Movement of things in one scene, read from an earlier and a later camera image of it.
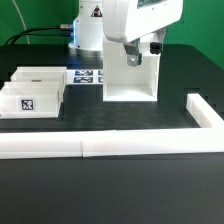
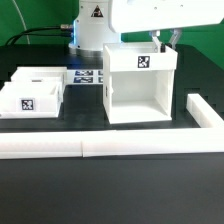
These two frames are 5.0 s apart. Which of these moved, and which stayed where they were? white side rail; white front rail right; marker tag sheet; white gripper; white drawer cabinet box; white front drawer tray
Moved: white drawer cabinet box; white gripper
Stayed: white front drawer tray; marker tag sheet; white side rail; white front rail right
